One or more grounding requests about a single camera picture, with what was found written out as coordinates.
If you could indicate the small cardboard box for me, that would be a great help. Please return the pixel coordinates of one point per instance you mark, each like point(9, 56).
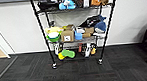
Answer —
point(67, 35)

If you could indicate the green yellow toy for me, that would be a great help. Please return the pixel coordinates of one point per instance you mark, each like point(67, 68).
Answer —
point(68, 54)

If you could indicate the flat brown box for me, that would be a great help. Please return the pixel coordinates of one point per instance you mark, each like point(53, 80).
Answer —
point(88, 31)

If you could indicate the small black white box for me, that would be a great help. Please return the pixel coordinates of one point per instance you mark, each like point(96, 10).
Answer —
point(58, 48)

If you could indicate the white orange packet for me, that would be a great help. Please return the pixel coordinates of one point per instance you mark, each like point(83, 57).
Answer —
point(88, 51)

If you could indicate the yellow green toy bowls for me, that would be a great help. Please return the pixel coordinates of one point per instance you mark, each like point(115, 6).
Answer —
point(53, 35)

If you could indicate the black soft bag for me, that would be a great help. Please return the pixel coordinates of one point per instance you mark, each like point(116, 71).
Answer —
point(90, 21)

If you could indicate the dark blue cap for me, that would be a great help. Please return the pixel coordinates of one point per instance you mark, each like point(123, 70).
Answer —
point(101, 27)

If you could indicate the blue plush toy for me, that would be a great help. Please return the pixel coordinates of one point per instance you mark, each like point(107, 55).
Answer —
point(67, 5)

